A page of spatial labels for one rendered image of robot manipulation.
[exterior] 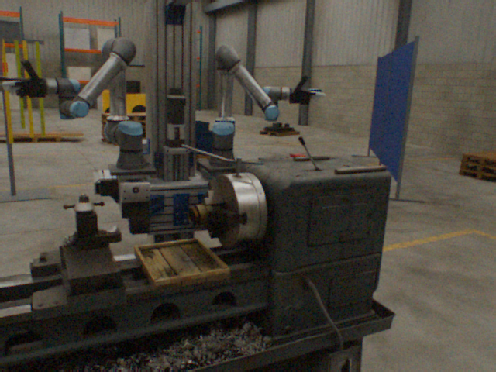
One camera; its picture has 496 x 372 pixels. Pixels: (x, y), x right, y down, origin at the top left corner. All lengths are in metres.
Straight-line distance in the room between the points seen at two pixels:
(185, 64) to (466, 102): 11.19
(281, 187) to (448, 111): 11.87
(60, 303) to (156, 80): 1.32
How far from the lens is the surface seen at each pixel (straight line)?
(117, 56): 2.17
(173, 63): 2.40
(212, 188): 1.78
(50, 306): 1.51
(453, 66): 13.40
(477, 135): 12.85
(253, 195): 1.68
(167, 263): 1.78
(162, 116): 2.39
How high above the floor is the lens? 1.61
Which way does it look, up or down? 13 degrees down
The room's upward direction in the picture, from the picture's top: 2 degrees clockwise
